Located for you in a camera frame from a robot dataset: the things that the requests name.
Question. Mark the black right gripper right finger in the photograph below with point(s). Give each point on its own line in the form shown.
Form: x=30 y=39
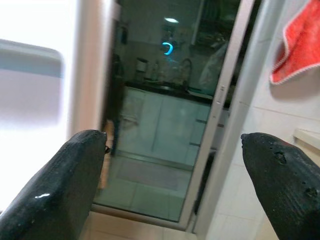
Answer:
x=282 y=182

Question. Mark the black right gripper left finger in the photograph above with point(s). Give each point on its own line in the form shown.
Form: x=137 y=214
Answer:
x=57 y=185

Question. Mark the white fridge door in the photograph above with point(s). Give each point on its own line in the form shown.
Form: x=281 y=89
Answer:
x=32 y=75

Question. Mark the glass sliding door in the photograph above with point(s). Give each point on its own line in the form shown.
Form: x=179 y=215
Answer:
x=162 y=112

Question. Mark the red towel with white trim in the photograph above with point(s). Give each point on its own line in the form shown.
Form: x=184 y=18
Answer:
x=297 y=50

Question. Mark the white door frame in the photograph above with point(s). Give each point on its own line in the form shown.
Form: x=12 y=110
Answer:
x=240 y=100

